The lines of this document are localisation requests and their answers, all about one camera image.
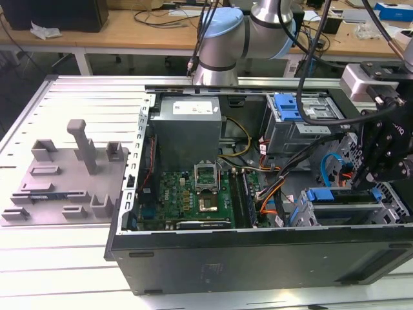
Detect orange power wire black plug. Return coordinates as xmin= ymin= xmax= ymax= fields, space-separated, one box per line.
xmin=331 ymin=163 xmax=355 ymax=187

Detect green motherboard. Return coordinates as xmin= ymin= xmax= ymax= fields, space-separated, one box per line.
xmin=137 ymin=167 xmax=268 ymax=230

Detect grey metal disk bay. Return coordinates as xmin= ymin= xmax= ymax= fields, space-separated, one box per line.
xmin=292 ymin=186 xmax=404 ymax=227

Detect blue network cable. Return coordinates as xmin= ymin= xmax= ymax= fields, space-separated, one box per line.
xmin=308 ymin=28 xmax=317 ymax=78

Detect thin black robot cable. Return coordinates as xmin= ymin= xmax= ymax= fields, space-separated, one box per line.
xmin=186 ymin=0 xmax=227 ymax=76

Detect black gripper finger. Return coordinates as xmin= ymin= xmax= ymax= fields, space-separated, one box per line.
xmin=351 ymin=118 xmax=387 ymax=191

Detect small black cube box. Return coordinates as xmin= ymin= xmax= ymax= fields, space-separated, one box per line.
xmin=322 ymin=14 xmax=343 ymax=35

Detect crumpled white plastic bag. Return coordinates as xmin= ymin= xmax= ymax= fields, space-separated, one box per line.
xmin=30 ymin=21 xmax=62 ymax=41

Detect metal socket cover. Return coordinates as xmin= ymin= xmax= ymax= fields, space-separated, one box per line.
xmin=192 ymin=161 xmax=223 ymax=194

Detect multicolour power wire bundle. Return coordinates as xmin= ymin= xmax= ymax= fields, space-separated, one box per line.
xmin=257 ymin=163 xmax=281 ymax=174

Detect yellow power wires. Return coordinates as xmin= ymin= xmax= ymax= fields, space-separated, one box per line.
xmin=219 ymin=118 xmax=252 ymax=160

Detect grey flat box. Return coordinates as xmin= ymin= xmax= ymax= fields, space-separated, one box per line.
xmin=341 ymin=8 xmax=381 ymax=23

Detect clear plastic packaging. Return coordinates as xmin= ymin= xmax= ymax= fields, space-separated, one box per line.
xmin=354 ymin=17 xmax=388 ymax=40

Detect CPU socket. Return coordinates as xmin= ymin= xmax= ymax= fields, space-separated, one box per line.
xmin=197 ymin=192 xmax=217 ymax=214

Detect blue cardboard box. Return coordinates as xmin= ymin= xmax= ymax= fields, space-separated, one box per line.
xmin=374 ymin=1 xmax=413 ymax=22

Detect large black box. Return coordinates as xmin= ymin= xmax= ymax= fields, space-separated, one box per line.
xmin=9 ymin=0 xmax=110 ymax=33

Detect blue data wire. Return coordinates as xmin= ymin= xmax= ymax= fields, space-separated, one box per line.
xmin=320 ymin=152 xmax=343 ymax=188

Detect grey power supply unit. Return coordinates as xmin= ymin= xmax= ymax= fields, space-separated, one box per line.
xmin=148 ymin=96 xmax=223 ymax=162

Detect orange flat wire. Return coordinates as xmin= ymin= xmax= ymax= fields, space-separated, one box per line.
xmin=259 ymin=185 xmax=285 ymax=216

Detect long wooden desk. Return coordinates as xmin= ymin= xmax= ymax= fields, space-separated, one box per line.
xmin=0 ymin=0 xmax=413 ymax=61

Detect black RAM slot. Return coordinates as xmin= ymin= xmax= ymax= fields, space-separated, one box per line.
xmin=228 ymin=170 xmax=247 ymax=227
xmin=239 ymin=170 xmax=258 ymax=227

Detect black graphics card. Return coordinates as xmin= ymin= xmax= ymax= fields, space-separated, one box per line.
xmin=176 ymin=219 xmax=232 ymax=231

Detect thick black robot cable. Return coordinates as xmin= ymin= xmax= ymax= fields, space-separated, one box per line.
xmin=296 ymin=0 xmax=362 ymax=125
xmin=363 ymin=0 xmax=408 ymax=62

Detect black cable bundle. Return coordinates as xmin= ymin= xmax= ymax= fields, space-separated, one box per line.
xmin=257 ymin=132 xmax=351 ymax=201

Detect grey plastic parts rack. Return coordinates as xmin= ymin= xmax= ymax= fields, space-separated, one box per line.
xmin=0 ymin=118 xmax=132 ymax=227

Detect black PC case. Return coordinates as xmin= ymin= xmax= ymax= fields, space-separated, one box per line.
xmin=103 ymin=84 xmax=413 ymax=296

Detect white box black insert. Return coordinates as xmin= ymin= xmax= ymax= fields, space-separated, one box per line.
xmin=387 ymin=27 xmax=413 ymax=45

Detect grey optical drive cage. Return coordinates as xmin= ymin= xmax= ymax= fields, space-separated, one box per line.
xmin=260 ymin=93 xmax=351 ymax=156

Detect white paper sheet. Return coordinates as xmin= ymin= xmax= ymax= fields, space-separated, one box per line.
xmin=303 ymin=9 xmax=323 ymax=23

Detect black speaker box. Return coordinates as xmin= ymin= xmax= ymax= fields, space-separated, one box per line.
xmin=292 ymin=8 xmax=306 ymax=30

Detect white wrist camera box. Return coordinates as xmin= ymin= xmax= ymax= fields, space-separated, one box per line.
xmin=341 ymin=63 xmax=401 ymax=103

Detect blue plastic drive latch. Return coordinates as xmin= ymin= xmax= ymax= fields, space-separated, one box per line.
xmin=274 ymin=93 xmax=306 ymax=123

